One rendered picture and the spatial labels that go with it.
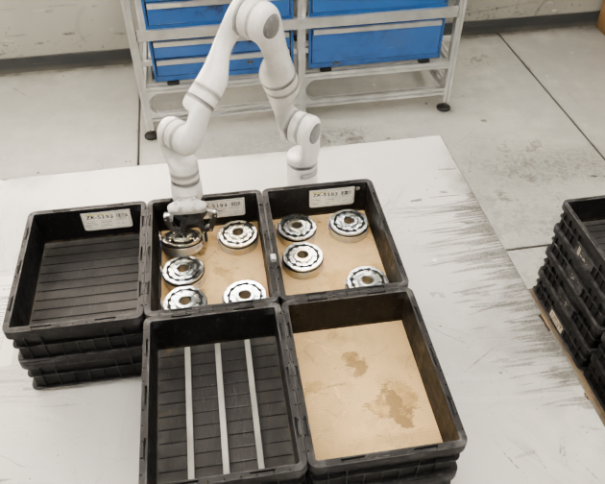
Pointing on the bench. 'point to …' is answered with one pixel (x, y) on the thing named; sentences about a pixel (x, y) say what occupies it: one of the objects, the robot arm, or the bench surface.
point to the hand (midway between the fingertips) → (193, 237)
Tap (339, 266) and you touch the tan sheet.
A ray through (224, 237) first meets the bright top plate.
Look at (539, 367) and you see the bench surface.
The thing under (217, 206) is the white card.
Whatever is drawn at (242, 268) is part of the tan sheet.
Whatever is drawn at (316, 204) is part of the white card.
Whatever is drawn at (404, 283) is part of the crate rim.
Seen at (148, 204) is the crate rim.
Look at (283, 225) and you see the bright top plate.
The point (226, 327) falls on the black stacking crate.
